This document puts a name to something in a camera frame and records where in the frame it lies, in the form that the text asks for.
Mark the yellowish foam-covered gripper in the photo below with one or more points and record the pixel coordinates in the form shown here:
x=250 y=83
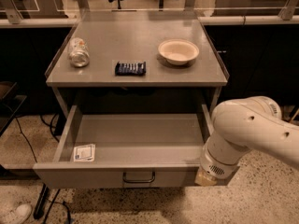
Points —
x=216 y=167

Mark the grey top drawer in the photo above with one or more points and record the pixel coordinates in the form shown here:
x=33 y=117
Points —
x=127 y=150

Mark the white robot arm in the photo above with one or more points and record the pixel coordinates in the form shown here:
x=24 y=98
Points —
x=243 y=125

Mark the grey metal drawer cabinet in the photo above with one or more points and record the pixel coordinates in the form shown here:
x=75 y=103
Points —
x=134 y=37

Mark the white paper label card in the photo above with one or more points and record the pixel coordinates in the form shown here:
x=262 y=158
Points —
x=84 y=153

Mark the white paper bowl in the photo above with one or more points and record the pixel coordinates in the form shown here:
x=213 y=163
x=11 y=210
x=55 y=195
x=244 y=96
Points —
x=178 y=51

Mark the dark blue snack packet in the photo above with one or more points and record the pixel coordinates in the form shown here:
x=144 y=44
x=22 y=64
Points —
x=130 y=69

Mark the black bar on floor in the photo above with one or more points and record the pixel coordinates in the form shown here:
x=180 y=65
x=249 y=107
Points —
x=40 y=204

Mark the crushed silver soda can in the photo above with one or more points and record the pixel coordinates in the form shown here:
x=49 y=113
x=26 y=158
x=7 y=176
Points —
x=78 y=54

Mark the white sneaker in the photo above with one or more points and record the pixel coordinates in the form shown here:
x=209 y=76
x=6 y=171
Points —
x=18 y=215

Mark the dark side table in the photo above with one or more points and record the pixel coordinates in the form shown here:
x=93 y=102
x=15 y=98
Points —
x=10 y=103

